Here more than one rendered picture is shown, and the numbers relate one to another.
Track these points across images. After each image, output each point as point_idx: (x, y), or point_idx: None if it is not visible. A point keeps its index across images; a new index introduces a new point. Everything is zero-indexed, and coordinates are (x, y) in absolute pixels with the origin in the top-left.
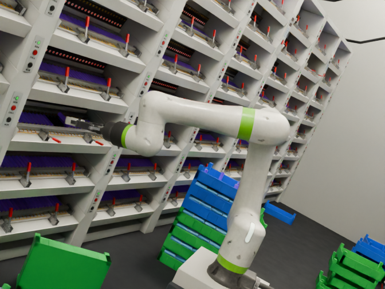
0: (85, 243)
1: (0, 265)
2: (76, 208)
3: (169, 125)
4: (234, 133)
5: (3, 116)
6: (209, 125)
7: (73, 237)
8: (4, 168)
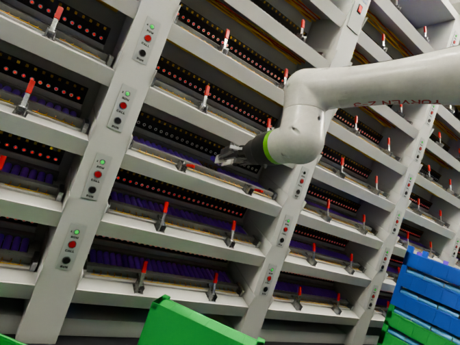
0: (265, 343)
1: (131, 343)
2: (246, 288)
3: (365, 217)
4: (454, 84)
5: (109, 114)
6: (398, 84)
7: (243, 327)
8: (137, 207)
